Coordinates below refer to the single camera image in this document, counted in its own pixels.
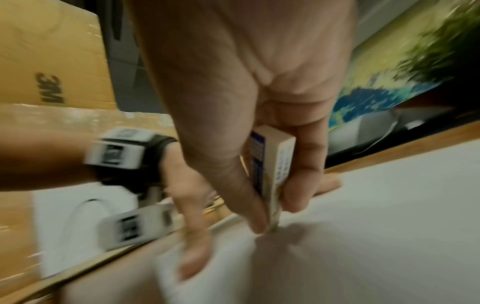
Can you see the person's left hand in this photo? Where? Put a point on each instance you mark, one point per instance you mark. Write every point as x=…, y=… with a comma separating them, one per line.
x=183, y=184

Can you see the person's right hand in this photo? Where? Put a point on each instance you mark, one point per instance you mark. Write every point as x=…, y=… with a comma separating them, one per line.
x=240, y=59

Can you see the small white blue printed box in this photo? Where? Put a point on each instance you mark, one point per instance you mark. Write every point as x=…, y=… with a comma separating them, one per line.
x=279, y=166

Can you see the person's left forearm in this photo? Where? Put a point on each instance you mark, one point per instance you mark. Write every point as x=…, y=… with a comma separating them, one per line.
x=41, y=160

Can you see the white paper sheet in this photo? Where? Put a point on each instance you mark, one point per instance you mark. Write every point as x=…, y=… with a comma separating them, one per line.
x=168, y=273

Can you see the dark grey cabinet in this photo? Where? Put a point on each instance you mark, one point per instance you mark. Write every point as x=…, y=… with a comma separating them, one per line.
x=131, y=74

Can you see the blue green landscape painting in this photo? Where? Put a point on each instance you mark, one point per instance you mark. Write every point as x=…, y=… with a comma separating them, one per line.
x=405, y=59

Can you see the tape wrapped cardboard box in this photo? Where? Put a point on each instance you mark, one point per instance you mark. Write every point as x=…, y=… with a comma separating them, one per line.
x=22, y=118

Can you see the brown cardboard box black print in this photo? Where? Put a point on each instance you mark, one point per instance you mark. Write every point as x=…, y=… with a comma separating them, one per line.
x=52, y=50

